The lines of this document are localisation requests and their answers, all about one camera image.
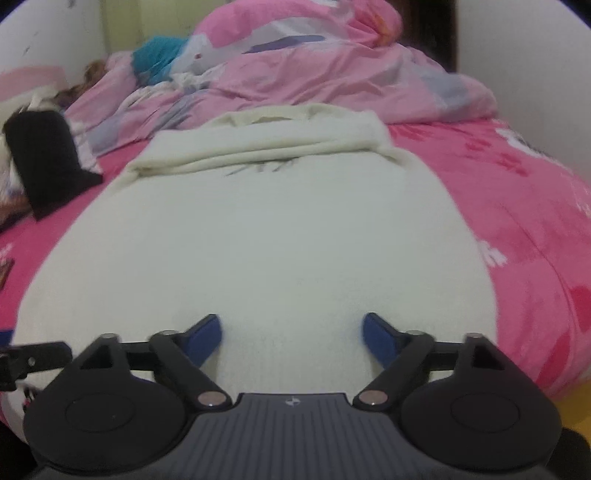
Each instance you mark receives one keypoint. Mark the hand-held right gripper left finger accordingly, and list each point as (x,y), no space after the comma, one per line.
(205,334)

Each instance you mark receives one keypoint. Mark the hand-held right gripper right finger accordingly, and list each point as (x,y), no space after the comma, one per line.
(381,337)

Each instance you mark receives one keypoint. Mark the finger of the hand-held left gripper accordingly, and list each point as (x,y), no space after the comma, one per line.
(41,355)

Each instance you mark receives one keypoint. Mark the white deer-print sweater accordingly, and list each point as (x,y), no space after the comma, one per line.
(277,230)

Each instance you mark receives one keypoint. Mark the stack of folded clothes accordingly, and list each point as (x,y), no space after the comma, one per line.
(7,184)

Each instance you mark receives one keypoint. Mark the pink floral blanket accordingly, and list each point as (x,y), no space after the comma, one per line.
(508,207)

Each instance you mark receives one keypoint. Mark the black folded garment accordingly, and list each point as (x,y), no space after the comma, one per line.
(46,161)

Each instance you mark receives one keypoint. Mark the pink patterned duvet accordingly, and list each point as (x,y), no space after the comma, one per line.
(346,78)

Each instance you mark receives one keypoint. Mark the pink bed headboard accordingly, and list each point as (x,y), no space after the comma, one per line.
(27,78)

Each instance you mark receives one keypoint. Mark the teal striped pillow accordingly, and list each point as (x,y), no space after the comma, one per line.
(157,55)

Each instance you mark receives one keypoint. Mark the brown patterned cloth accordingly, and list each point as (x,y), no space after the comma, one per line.
(92,74)

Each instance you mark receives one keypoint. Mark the dark wooden door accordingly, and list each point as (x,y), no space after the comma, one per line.
(429,27)

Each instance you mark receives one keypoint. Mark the yellow-green wardrobe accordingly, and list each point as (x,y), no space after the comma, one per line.
(124,23)

